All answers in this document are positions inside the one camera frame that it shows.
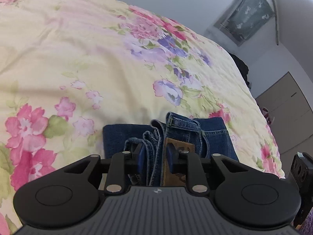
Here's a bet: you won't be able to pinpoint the blue denim jeans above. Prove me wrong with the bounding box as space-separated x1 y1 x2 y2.
102 112 238 186

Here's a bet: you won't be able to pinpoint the black and red clothes pile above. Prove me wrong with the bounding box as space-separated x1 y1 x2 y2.
229 53 251 89

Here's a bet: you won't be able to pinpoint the floral yellow bed quilt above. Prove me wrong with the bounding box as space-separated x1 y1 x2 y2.
1 0 285 234

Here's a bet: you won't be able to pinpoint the grey cabinet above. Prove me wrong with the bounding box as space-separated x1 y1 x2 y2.
255 71 313 156

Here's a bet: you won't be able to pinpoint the purple fuzzy blanket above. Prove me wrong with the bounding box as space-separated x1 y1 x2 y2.
299 209 313 235

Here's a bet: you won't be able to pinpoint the green patterned window curtain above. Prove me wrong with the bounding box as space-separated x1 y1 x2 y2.
214 0 274 46

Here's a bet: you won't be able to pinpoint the curtain pull cord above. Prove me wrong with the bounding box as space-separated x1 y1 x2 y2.
265 0 280 46

